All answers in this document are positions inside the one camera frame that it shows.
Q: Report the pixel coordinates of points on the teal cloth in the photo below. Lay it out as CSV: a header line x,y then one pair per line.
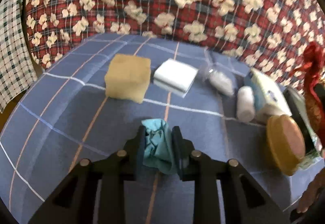
x,y
157,147

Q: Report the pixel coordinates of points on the red rooster figure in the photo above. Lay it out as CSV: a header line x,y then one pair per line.
x,y
314,79

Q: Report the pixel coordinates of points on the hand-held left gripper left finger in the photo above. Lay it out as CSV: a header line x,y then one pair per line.
x,y
141,142

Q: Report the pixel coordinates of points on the yellow-brown sponge block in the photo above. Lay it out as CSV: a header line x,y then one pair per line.
x,y
127,76

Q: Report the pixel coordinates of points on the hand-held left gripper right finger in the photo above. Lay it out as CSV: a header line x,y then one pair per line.
x,y
177,145

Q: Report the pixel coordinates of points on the white green checkered cloth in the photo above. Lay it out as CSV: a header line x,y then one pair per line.
x,y
12,48

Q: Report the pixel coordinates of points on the person's right hand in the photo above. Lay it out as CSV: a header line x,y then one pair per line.
x,y
312,193

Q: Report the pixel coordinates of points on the yellow patterned tissue pack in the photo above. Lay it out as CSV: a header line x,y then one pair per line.
x,y
266,97

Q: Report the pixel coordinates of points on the round gold-rimmed tin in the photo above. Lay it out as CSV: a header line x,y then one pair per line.
x,y
287,142

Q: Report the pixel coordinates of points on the red plaid bear-print blanket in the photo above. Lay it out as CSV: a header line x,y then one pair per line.
x,y
152,10

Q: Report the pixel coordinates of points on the white sponge with black layer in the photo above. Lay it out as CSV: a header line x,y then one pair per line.
x,y
175,74

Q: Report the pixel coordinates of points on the blue plaid bed sheet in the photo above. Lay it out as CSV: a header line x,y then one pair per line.
x,y
76,125

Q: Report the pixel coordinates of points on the clear bag of cotton balls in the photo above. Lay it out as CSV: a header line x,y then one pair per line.
x,y
221,81

